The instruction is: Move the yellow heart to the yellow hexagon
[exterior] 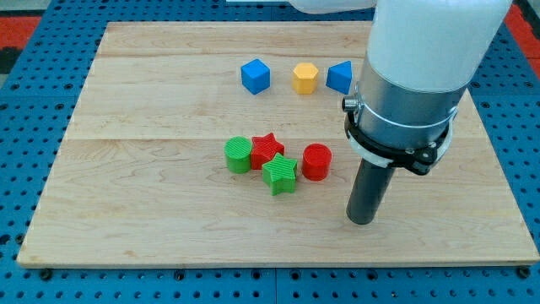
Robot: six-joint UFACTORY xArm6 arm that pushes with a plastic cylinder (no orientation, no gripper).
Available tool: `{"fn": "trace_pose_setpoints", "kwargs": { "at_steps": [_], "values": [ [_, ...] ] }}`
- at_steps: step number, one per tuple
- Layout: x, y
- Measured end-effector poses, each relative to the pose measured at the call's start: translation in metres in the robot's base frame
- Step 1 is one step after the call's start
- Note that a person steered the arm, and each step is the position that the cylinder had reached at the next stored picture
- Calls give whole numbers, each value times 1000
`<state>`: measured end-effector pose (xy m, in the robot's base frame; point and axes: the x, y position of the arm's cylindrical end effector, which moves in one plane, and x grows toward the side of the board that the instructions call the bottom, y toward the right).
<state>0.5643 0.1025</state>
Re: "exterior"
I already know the light wooden board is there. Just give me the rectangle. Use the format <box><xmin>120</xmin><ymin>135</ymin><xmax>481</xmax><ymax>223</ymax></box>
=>
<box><xmin>18</xmin><ymin>21</ymin><xmax>539</xmax><ymax>269</ymax></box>

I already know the blue cube block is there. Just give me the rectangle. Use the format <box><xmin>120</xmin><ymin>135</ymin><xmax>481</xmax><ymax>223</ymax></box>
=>
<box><xmin>240</xmin><ymin>58</ymin><xmax>271</xmax><ymax>95</ymax></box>

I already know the red cylinder block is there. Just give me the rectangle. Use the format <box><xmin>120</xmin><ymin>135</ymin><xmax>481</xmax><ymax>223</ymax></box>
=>
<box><xmin>301</xmin><ymin>143</ymin><xmax>332</xmax><ymax>182</ymax></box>

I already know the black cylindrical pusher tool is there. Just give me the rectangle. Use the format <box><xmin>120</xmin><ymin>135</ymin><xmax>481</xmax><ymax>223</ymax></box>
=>
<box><xmin>346</xmin><ymin>160</ymin><xmax>395</xmax><ymax>225</ymax></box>

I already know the yellow hexagon block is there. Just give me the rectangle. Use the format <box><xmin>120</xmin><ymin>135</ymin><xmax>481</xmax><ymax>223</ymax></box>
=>
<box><xmin>292</xmin><ymin>62</ymin><xmax>319</xmax><ymax>95</ymax></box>

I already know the green cylinder block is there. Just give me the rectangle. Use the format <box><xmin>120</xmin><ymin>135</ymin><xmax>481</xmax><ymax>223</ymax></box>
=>
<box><xmin>224</xmin><ymin>136</ymin><xmax>252</xmax><ymax>174</ymax></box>

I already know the red star block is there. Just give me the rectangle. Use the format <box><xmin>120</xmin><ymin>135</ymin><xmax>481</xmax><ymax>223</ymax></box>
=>
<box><xmin>251</xmin><ymin>133</ymin><xmax>285</xmax><ymax>170</ymax></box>

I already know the green star block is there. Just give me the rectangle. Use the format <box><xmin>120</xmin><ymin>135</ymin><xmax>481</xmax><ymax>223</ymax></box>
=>
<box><xmin>262</xmin><ymin>153</ymin><xmax>298</xmax><ymax>196</ymax></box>

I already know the blue triangle block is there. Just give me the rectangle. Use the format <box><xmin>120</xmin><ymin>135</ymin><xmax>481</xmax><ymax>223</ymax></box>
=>
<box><xmin>326</xmin><ymin>61</ymin><xmax>353</xmax><ymax>95</ymax></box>

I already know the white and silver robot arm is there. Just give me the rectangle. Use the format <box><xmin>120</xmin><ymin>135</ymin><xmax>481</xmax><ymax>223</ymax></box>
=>
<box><xmin>291</xmin><ymin>0</ymin><xmax>511</xmax><ymax>176</ymax></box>

